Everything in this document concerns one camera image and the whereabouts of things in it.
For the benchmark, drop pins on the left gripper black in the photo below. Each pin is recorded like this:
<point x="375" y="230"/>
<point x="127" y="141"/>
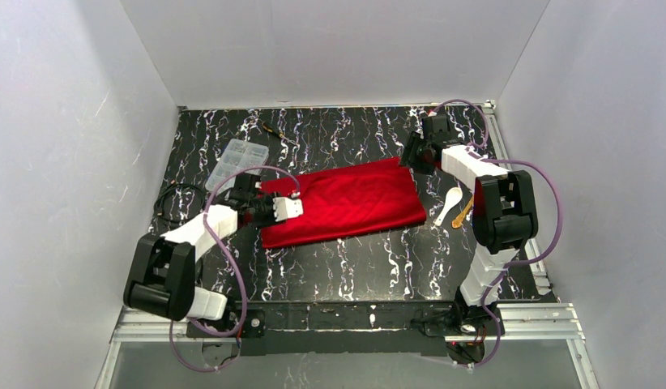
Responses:
<point x="266" y="207"/>

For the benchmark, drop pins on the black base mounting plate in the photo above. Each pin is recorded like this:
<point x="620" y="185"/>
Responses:
<point x="424" y="327"/>

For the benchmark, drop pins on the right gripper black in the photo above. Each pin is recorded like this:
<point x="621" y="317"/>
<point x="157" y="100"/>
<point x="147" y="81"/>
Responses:
<point x="413" y="151"/>

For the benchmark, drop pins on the white ceramic spoon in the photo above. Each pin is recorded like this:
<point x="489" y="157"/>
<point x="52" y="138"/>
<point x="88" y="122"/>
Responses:
<point x="452" y="198"/>

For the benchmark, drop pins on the orange wooden fork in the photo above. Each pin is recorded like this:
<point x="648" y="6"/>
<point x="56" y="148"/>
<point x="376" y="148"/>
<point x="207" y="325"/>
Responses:
<point x="458" y="221"/>

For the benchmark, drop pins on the red cloth napkin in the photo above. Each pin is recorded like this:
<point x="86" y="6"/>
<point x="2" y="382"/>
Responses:
<point x="348" y="202"/>

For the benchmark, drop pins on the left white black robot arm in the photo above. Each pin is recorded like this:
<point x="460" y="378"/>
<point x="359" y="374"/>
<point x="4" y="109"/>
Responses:
<point x="163" y="275"/>

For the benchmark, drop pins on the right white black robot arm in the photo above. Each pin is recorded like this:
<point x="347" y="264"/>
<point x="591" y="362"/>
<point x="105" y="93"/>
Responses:
<point x="504" y="214"/>

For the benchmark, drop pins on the aluminium frame rail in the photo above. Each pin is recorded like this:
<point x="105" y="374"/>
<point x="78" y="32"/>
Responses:
<point x="543" y="346"/>

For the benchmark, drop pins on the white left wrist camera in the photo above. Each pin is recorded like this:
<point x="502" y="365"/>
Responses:
<point x="286" y="208"/>

